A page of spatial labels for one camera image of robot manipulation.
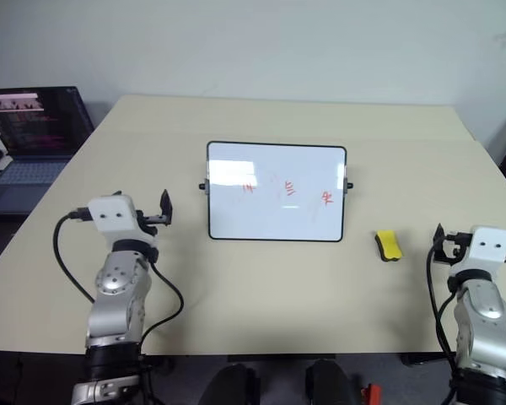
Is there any yellow and black board eraser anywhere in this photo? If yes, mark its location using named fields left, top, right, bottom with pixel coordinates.
left=374, top=229, right=406, bottom=261

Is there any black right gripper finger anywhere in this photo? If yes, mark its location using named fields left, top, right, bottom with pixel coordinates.
left=431, top=223, right=447, bottom=264

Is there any small red object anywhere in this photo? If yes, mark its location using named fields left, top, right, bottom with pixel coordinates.
left=359, top=382, right=383, bottom=405

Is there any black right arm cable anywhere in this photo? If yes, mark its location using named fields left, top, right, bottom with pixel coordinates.
left=425, top=243, right=458, bottom=370

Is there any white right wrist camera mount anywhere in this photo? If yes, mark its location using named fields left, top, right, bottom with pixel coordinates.
left=463, top=226, right=506, bottom=272

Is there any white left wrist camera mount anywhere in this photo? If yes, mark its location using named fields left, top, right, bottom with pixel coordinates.
left=86, top=194, right=158, bottom=250

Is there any black table frame bar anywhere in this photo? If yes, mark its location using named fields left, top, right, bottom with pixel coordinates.
left=227, top=354, right=339, bottom=363

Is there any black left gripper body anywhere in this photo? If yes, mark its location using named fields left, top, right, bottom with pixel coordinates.
left=133, top=208, right=170, bottom=237

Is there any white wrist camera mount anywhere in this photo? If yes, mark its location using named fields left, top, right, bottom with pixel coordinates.
left=86, top=194, right=158, bottom=250
left=463, top=226, right=506, bottom=272

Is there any open blue laptop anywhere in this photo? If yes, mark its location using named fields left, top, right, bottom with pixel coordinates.
left=0, top=85, right=96, bottom=215

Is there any black-framed whiteboard with red marks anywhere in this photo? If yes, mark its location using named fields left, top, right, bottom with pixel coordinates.
left=198, top=140, right=356, bottom=243

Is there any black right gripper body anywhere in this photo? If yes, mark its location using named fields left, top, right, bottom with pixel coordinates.
left=439, top=230, right=474, bottom=265

